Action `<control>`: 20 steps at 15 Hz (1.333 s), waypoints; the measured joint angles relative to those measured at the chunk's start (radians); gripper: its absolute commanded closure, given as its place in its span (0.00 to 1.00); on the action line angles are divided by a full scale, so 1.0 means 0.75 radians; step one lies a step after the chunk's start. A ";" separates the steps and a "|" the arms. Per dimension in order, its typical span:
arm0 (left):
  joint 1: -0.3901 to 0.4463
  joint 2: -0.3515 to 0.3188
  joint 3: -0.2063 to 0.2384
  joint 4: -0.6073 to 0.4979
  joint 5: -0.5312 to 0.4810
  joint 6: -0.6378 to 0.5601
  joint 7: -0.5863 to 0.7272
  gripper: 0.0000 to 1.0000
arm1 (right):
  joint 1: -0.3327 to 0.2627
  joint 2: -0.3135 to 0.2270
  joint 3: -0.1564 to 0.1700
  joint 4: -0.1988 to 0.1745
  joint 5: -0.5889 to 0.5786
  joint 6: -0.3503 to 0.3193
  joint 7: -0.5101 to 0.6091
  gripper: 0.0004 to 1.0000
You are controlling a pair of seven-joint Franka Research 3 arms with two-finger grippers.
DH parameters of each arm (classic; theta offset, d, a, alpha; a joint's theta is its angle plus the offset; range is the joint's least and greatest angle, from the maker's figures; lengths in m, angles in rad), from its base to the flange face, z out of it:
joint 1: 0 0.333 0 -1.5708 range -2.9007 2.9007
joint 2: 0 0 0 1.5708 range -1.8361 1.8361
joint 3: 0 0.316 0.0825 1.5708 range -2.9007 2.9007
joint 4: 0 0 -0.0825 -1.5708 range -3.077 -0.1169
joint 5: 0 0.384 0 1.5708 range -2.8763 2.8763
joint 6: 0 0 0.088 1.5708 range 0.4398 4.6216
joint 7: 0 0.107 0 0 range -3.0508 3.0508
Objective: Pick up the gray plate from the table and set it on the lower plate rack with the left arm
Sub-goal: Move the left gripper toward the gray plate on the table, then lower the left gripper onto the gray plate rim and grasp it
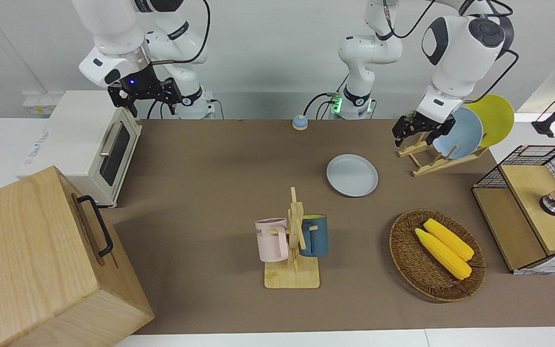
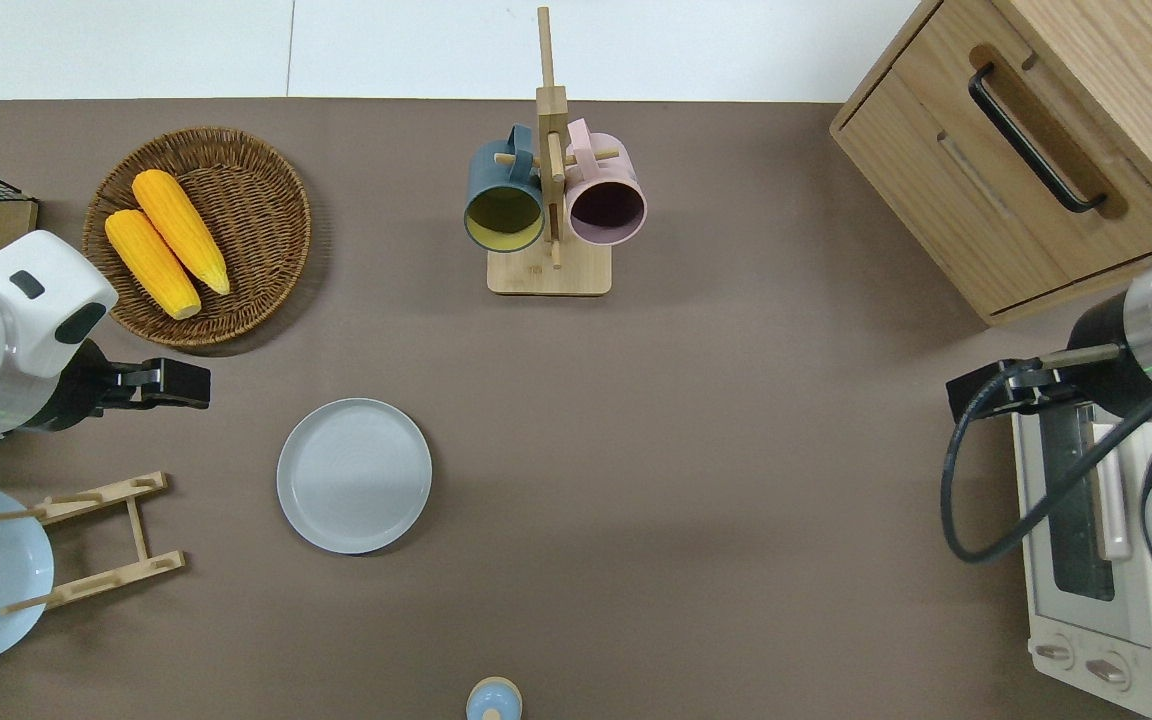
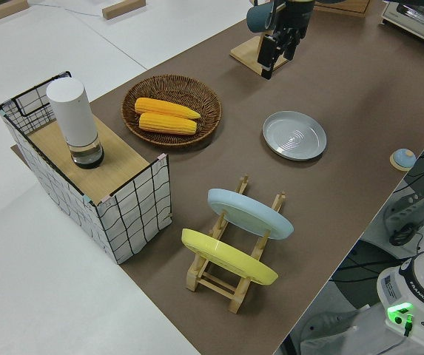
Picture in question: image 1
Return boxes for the brown wicker basket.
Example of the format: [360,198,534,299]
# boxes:
[389,209,487,303]

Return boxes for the black left arm upper cable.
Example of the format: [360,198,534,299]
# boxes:
[379,0,436,40]

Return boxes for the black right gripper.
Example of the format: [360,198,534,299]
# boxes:
[108,64,182,118]

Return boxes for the light blue plate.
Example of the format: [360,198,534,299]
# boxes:
[433,107,484,160]

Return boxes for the gray plate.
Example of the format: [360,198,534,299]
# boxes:
[326,154,379,198]

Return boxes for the brown table mat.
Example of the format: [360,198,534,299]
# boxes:
[102,119,555,335]

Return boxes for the small wooden block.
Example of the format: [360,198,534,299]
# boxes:
[264,187,320,289]

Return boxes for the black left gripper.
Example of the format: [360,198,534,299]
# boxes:
[392,111,456,148]

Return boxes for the white wall socket strip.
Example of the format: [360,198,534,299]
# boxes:
[22,93,65,116]

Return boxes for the yellow corn cob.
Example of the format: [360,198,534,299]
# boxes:
[415,228,472,280]
[423,218,475,262]

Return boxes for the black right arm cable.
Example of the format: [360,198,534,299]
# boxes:
[150,0,211,66]

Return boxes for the pink mug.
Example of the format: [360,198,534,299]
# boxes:
[255,218,290,263]

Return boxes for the toaster oven door handle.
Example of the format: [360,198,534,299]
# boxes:
[99,121,123,158]

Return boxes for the yellow plate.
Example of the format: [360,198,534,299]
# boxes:
[464,94,515,148]

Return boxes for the wooden plate rack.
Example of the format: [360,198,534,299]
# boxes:
[397,132,490,177]

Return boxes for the white toaster oven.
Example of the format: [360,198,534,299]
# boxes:
[16,90,142,208]

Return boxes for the wire and wood shelf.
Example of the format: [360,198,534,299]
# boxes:
[472,145,555,275]

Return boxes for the dark blue mug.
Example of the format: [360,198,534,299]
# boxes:
[299,214,329,257]

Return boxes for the large wooden box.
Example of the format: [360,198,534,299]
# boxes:
[0,166,155,347]

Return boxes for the black box handle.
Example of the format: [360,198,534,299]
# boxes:
[76,195,114,257]

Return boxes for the black base cables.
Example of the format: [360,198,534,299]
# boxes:
[304,92,340,120]

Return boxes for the black left arm wrist cable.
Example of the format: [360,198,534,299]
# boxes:
[470,47,520,104]

